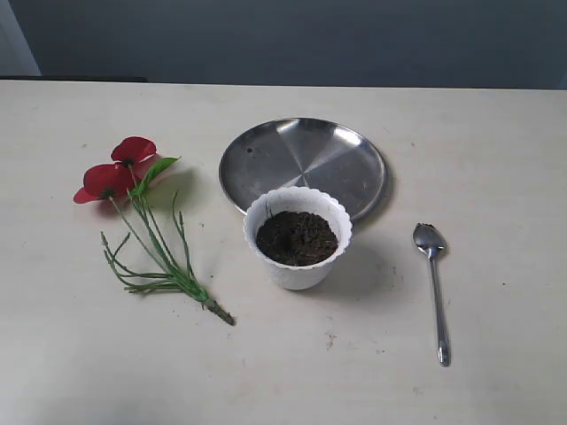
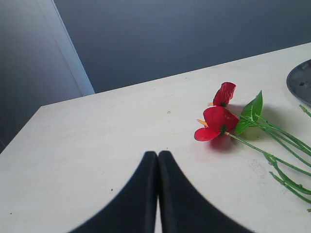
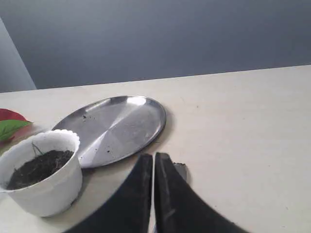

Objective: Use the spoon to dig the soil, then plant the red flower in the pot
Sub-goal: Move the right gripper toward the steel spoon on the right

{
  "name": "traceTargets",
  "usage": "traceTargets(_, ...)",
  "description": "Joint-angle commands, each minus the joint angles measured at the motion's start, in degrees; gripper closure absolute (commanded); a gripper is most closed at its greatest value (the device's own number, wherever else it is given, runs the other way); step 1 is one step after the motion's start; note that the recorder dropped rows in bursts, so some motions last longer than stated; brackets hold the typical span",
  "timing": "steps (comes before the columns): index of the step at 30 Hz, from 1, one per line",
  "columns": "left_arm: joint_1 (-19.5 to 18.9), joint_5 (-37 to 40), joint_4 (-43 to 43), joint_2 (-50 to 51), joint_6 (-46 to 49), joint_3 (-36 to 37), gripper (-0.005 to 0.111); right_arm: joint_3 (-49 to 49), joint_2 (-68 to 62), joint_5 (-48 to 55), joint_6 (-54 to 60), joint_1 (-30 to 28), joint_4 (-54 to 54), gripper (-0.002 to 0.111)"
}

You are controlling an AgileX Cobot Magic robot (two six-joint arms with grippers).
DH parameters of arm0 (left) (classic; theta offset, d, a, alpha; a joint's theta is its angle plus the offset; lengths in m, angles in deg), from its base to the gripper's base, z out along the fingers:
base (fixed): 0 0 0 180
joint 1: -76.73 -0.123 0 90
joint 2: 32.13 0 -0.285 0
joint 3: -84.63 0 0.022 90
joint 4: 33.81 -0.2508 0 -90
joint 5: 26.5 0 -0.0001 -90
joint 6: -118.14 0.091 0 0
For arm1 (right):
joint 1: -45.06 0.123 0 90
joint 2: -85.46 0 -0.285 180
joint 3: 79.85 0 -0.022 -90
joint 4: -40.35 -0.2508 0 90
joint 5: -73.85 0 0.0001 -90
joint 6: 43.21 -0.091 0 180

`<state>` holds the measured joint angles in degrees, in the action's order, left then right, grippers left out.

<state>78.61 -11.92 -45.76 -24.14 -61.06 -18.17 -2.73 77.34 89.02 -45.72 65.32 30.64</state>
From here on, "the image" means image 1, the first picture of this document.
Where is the steel spoon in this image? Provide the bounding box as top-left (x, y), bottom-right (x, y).
top-left (413, 223), bottom-right (451, 367)

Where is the red artificial flower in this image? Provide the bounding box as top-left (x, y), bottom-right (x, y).
top-left (74, 135), bottom-right (237, 327)

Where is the white scalloped plastic pot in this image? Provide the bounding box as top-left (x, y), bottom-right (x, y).
top-left (243, 187), bottom-right (353, 290)

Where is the dark potting soil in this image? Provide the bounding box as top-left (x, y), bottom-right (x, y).
top-left (255, 211), bottom-right (338, 267)

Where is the round steel plate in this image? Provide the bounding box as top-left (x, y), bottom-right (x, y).
top-left (219, 118), bottom-right (390, 222)

